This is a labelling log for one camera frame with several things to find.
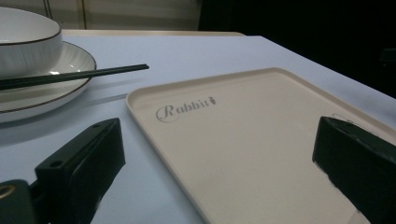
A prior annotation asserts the white bowl with dark rim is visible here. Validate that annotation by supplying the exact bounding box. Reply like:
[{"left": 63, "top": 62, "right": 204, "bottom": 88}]
[{"left": 0, "top": 6, "right": 64, "bottom": 80}]

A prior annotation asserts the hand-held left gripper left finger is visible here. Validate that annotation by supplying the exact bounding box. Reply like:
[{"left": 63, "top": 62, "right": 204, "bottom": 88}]
[{"left": 35, "top": 117, "right": 127, "bottom": 224}]

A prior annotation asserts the white plate with dark rim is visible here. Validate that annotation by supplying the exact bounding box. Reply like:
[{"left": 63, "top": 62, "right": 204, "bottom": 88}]
[{"left": 0, "top": 40, "right": 98, "bottom": 124}]

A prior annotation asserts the white tablecloth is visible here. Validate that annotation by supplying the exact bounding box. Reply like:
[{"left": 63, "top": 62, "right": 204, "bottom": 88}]
[{"left": 0, "top": 35, "right": 396, "bottom": 224}]

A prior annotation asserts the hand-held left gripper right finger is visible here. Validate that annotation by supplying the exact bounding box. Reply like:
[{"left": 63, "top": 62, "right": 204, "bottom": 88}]
[{"left": 312, "top": 116, "right": 396, "bottom": 224}]

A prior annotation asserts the beige plastic tray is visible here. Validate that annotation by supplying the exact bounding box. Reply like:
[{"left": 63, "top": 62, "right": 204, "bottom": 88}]
[{"left": 125, "top": 66, "right": 396, "bottom": 224}]

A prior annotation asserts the black chopstick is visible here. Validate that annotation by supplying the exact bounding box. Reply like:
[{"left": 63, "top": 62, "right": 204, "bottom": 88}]
[
  {"left": 0, "top": 65, "right": 150, "bottom": 92},
  {"left": 0, "top": 63, "right": 149, "bottom": 86}
]

